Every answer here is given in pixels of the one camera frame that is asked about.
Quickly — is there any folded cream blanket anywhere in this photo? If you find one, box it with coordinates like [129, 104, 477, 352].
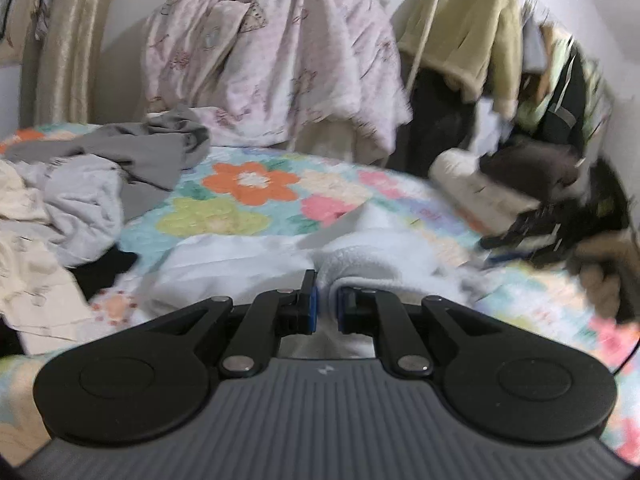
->
[429, 149, 541, 236]

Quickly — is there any floral bedsheet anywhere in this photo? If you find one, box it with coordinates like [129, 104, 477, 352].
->
[0, 122, 640, 466]

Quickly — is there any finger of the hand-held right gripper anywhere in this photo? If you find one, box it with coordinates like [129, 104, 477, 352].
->
[477, 210, 576, 266]

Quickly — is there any cream patterned garment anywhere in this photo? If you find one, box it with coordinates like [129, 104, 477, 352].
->
[0, 160, 96, 356]

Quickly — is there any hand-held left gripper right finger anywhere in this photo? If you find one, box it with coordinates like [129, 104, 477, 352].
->
[336, 284, 501, 378]

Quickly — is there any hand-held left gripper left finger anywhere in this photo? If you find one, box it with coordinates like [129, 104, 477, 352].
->
[145, 269, 319, 380]

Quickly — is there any white sweatshirt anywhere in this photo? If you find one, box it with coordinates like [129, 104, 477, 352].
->
[150, 205, 486, 361]

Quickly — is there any person's right hand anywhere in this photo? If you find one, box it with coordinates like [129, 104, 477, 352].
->
[570, 234, 640, 320]

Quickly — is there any white clothes rack pole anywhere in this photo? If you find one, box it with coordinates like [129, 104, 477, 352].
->
[406, 0, 447, 92]

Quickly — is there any pink floral quilt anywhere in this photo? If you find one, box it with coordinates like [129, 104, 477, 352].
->
[142, 0, 413, 151]

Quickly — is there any dark brown garment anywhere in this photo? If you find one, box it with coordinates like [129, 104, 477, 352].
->
[480, 135, 583, 206]

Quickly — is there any black cloth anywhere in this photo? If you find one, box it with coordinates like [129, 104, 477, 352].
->
[0, 247, 138, 356]

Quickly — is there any olive jacket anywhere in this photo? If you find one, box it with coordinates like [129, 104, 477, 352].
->
[397, 0, 523, 116]

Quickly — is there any gold curtain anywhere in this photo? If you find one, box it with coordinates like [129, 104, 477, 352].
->
[20, 0, 111, 128]

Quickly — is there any white hanging garment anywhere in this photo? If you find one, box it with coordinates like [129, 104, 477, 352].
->
[470, 97, 518, 156]

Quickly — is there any cream fleece cloth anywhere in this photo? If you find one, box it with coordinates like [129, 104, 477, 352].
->
[292, 115, 396, 166]

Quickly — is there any light grey garment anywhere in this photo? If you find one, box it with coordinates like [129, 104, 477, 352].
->
[15, 155, 126, 266]

